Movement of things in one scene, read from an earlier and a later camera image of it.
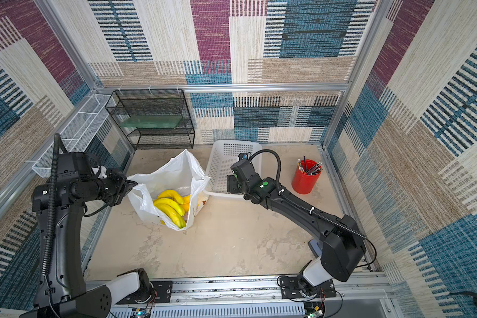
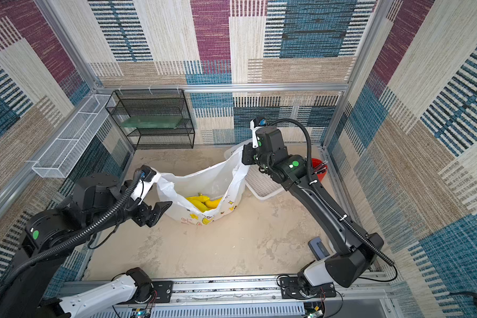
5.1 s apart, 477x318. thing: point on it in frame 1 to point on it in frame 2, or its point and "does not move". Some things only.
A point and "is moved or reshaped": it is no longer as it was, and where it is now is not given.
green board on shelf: (150, 121) does not move
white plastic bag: (182, 173) is moved or reshaped
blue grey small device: (315, 248) does not move
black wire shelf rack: (154, 118) does not move
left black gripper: (124, 185) to (146, 216)
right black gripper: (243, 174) to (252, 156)
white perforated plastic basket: (221, 154) is moved or reshaped
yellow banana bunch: (174, 205) to (204, 203)
